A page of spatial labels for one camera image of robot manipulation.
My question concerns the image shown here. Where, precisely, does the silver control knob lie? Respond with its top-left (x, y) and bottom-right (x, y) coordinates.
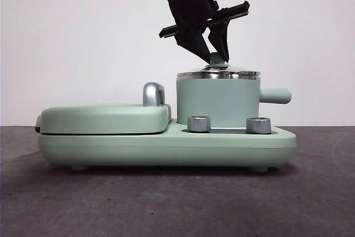
top-left (187, 115), bottom-right (211, 133)
top-left (246, 117), bottom-right (272, 134)

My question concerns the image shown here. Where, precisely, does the mint green pot with handle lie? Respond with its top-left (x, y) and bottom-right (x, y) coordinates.
top-left (176, 77), bottom-right (292, 127)

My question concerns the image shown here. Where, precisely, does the mint green hinged grill lid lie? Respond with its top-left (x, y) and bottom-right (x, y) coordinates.
top-left (34, 82), bottom-right (173, 135)

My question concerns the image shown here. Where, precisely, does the mint green breakfast machine base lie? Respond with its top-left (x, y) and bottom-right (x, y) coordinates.
top-left (37, 117), bottom-right (297, 172)

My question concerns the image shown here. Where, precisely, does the glass pot lid green knob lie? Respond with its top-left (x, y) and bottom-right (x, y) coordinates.
top-left (176, 52), bottom-right (262, 80)

